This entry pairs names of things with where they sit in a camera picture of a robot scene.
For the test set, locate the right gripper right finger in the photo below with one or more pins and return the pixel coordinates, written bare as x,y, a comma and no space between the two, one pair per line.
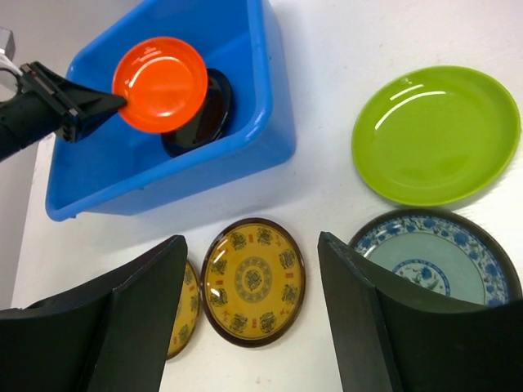
392,335

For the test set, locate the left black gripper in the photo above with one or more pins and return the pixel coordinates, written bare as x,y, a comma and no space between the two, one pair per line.
46,103

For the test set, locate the yellow patterned plate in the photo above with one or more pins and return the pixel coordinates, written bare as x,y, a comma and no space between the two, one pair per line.
253,282
188,310

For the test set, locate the blue plastic bin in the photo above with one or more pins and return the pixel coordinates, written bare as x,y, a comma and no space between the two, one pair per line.
119,170

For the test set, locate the black plate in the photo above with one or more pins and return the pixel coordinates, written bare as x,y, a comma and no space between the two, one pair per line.
209,123

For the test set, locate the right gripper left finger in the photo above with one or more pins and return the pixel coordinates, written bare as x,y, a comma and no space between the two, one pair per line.
111,333

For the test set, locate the orange plate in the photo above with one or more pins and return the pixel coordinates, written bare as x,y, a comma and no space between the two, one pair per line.
164,81

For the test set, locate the lime green plate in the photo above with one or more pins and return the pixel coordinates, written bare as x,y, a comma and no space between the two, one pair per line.
436,136

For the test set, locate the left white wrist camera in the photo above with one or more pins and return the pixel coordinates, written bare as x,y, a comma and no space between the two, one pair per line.
8,49

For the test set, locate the blue floral plate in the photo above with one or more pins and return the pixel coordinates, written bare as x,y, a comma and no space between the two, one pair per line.
443,252

